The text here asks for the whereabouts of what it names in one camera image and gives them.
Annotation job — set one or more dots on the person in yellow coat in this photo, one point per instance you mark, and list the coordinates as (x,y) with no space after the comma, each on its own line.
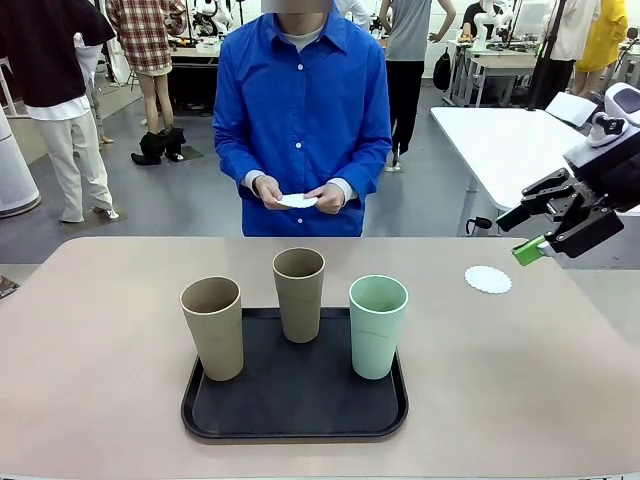
(605,35)

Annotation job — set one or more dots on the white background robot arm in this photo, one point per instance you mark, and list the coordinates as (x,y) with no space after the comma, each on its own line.
(482,20)

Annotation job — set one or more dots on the person's left hand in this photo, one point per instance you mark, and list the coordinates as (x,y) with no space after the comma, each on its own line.
(330,199)

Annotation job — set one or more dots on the black hanging bag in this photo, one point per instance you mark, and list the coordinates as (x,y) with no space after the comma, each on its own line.
(442,70)

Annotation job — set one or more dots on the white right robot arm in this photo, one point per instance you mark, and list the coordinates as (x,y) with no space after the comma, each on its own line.
(620,170)

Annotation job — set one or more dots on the person dark top white trousers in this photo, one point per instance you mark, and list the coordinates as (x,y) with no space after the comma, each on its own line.
(45,50)

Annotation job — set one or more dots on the dark flat mat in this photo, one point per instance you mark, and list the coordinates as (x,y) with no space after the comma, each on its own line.
(6,289)

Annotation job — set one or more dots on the person grey shirt black trousers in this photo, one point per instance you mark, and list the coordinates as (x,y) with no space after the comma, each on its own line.
(407,30)

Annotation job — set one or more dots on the person's right hand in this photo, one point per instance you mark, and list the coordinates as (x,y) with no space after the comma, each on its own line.
(267,192)

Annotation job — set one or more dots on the white paper sheet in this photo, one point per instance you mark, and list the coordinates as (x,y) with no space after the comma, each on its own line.
(570,107)

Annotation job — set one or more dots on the mannequin in plaid shirt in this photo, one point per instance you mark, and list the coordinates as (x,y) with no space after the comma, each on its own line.
(145,30)

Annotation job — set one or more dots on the black plastic tray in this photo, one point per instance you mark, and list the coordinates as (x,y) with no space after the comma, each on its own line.
(300,400)

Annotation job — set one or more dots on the tan tall cup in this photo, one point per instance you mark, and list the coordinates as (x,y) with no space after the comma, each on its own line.
(300,310)
(215,340)

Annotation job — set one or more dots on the white folding table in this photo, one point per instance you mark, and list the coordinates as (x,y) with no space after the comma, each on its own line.
(510,150)

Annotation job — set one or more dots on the person's right forearm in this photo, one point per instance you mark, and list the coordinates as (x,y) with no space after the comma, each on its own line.
(235,167)

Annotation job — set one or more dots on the pale green tall cup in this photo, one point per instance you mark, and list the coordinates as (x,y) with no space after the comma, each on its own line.
(372,345)

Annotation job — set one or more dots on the person in blue shirt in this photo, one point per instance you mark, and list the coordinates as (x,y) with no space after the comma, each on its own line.
(300,100)

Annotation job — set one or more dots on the white cylindrical appliance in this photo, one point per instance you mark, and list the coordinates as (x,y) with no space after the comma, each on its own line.
(15,175)

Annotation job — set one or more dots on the grey background desk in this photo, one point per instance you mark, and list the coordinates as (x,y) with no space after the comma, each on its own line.
(500,60)

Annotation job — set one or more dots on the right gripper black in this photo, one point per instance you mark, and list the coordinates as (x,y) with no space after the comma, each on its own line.
(590,225)

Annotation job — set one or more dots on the person cream top black trousers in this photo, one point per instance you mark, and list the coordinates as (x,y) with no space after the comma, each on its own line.
(580,30)

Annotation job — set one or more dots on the person's left forearm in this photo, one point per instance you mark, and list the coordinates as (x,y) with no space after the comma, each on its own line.
(365,175)

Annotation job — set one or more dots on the white scalloped paper coaster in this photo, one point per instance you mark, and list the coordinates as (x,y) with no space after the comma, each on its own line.
(487,280)
(297,201)

